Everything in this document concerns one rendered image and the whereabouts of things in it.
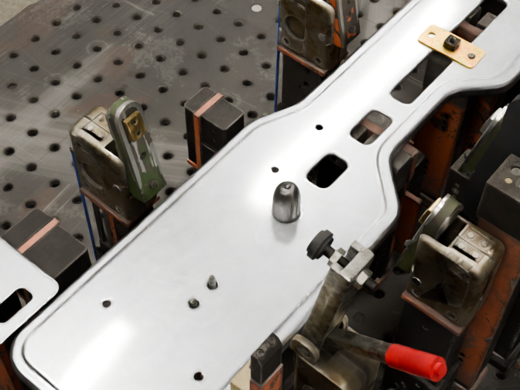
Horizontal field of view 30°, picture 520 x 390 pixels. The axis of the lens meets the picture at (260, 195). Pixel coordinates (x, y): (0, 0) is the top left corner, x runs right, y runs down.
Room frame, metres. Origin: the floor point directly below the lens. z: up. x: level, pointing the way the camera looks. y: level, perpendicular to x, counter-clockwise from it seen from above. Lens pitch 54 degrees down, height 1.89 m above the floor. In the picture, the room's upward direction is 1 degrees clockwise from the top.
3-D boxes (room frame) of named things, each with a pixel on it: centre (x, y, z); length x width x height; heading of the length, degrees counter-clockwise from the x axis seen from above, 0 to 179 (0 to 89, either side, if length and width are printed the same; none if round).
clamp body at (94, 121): (0.71, 0.17, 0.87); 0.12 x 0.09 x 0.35; 51
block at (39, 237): (0.60, 0.24, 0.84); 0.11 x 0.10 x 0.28; 51
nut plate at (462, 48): (0.90, -0.24, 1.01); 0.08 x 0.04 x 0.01; 52
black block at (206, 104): (0.79, 0.06, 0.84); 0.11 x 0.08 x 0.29; 51
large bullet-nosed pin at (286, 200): (0.63, -0.03, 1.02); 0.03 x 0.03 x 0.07
